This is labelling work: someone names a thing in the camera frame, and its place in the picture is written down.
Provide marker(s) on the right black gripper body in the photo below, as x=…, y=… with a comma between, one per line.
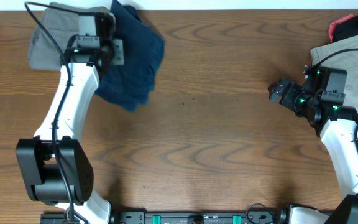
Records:
x=294, y=98

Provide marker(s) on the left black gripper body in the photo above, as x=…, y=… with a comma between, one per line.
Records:
x=114, y=51

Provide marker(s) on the navy blue shorts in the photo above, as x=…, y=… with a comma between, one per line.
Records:
x=129, y=85

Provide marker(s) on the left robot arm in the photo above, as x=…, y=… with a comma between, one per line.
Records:
x=53, y=164

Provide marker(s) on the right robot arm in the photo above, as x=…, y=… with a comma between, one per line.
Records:
x=321, y=103

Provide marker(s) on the folded grey shorts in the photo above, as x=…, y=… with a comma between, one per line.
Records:
x=52, y=33

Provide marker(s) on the black garment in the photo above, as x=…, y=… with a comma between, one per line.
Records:
x=351, y=28

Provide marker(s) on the red garment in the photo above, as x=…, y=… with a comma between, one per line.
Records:
x=332, y=26

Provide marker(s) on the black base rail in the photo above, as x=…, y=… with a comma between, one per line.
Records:
x=194, y=218

